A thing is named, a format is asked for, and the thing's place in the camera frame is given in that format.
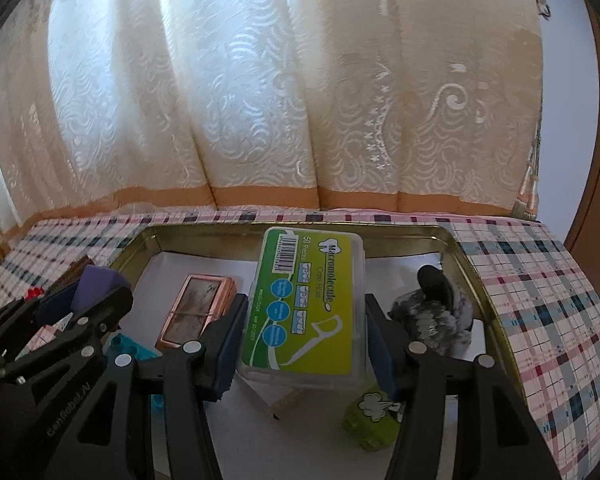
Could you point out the red building block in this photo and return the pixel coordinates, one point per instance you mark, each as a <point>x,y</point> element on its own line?
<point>35,294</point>

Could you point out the brown comb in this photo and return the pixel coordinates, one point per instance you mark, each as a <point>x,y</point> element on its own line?
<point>75,270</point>

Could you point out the purple foam block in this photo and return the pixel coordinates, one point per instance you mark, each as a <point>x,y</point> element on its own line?
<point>97,280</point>

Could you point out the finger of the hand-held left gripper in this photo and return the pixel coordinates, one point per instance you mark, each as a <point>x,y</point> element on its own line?
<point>55,305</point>
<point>105,310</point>

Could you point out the curtain tieback tassel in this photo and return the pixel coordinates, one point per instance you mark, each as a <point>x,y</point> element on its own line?
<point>530,185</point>

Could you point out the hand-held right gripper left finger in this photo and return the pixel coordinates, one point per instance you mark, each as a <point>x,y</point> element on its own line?
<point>230,350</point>

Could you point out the green label floss pick box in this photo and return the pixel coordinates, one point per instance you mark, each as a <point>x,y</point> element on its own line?
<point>300,310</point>

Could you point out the gold metal tray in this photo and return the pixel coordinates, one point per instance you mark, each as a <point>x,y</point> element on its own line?
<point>205,232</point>

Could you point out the cream patterned curtain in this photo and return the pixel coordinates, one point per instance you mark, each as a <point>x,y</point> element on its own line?
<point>230,85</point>

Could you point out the teal building block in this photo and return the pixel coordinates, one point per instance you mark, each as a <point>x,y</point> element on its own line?
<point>140,347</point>

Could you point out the lime green building block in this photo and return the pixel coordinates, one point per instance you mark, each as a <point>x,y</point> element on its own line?
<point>365,427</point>

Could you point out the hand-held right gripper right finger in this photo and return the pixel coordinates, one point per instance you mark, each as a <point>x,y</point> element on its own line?
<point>380,350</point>

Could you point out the rose gold makeup box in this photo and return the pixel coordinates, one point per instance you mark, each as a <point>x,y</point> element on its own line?
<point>195,305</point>

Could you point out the white paper tray liner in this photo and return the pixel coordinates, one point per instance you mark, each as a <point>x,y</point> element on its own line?
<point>305,440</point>

